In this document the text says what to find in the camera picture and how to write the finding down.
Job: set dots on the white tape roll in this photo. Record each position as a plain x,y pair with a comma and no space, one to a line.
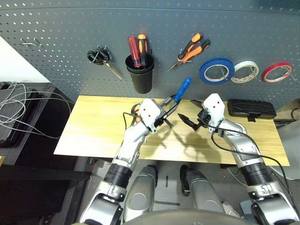
246,62

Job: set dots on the silver robot left leg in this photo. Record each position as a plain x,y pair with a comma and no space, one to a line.
140,194

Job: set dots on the black side shelf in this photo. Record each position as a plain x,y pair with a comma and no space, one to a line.
47,140

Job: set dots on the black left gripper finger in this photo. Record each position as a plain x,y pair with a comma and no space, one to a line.
173,109
168,101

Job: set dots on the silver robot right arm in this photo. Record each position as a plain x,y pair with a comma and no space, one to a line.
255,173

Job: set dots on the silver robot right leg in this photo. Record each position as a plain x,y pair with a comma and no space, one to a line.
204,194

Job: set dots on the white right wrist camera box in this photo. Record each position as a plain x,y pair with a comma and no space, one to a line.
214,107

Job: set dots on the black plastic cup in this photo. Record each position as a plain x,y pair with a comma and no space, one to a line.
143,82

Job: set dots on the orange black needle-nose pliers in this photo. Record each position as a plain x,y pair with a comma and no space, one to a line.
194,50

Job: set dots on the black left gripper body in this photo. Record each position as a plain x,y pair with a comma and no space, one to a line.
162,118

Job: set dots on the white bystander sneaker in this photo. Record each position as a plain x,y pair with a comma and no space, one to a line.
228,208

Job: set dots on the dark grey metal pegboard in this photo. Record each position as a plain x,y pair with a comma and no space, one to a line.
70,23

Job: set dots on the black plastic tool case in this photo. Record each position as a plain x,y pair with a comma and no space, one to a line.
253,109

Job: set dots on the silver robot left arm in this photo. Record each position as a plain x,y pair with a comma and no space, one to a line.
117,174

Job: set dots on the silver robot leg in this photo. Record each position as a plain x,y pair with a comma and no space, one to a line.
140,194
204,194

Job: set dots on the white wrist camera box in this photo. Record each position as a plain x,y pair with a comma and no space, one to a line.
214,107
150,112

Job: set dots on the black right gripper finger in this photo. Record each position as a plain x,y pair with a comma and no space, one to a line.
197,103
188,120

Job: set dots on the red tape roll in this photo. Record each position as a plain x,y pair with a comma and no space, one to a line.
279,63

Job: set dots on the grey robot torso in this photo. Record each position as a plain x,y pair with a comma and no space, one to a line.
187,218

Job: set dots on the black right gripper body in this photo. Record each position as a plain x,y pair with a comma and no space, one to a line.
203,119

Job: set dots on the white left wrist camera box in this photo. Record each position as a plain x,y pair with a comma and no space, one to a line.
150,112

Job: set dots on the blue tape roll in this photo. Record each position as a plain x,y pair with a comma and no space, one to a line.
202,70

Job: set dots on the metal pegboard hook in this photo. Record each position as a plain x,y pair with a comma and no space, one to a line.
25,43
37,42

